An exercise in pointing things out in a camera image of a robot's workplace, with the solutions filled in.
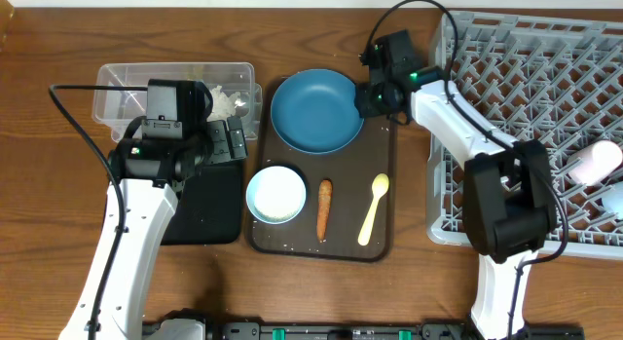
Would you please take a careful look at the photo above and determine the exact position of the white tissue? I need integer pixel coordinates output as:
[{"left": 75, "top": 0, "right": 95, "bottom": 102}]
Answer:
[{"left": 207, "top": 85, "right": 247, "bottom": 122}]

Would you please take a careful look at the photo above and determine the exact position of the dark blue plate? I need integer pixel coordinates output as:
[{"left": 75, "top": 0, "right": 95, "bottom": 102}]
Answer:
[{"left": 271, "top": 69, "right": 364, "bottom": 154}]

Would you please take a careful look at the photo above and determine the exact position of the pink plastic cup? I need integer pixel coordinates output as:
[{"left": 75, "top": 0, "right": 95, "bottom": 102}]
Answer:
[{"left": 568, "top": 140, "right": 622, "bottom": 186}]

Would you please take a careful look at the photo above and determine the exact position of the light blue plastic cup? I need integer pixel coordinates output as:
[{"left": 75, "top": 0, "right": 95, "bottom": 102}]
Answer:
[{"left": 602, "top": 182, "right": 623, "bottom": 220}]

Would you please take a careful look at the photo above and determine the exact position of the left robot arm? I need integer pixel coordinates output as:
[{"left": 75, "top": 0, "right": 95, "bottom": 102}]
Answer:
[{"left": 59, "top": 106, "right": 247, "bottom": 339}]

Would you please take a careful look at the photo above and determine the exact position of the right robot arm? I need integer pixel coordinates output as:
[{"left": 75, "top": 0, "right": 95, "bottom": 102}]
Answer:
[{"left": 355, "top": 30, "right": 556, "bottom": 339}]

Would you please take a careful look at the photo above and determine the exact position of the clear plastic waste bin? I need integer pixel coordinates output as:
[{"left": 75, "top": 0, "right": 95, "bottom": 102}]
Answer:
[{"left": 92, "top": 62, "right": 263, "bottom": 142}]

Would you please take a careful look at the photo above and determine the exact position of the black waste bin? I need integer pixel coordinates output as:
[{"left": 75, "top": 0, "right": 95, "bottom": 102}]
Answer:
[{"left": 100, "top": 155, "right": 244, "bottom": 246}]

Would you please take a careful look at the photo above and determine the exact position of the grey dishwasher rack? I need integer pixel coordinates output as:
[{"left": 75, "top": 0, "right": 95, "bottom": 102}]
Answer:
[{"left": 429, "top": 11, "right": 622, "bottom": 260}]

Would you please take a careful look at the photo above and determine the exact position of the light blue bowl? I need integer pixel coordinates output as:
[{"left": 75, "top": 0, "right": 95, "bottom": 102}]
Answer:
[{"left": 245, "top": 166, "right": 307, "bottom": 225}]

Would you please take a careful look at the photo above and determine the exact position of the dark brown serving tray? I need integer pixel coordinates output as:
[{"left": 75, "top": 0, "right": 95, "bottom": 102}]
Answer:
[{"left": 245, "top": 77, "right": 397, "bottom": 263}]

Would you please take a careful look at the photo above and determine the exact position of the pale yellow plastic spoon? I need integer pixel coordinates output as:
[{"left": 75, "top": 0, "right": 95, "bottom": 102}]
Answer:
[{"left": 357, "top": 173, "right": 389, "bottom": 246}]

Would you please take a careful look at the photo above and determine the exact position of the orange carrot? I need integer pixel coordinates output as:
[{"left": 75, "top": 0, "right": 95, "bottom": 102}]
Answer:
[{"left": 316, "top": 179, "right": 333, "bottom": 243}]

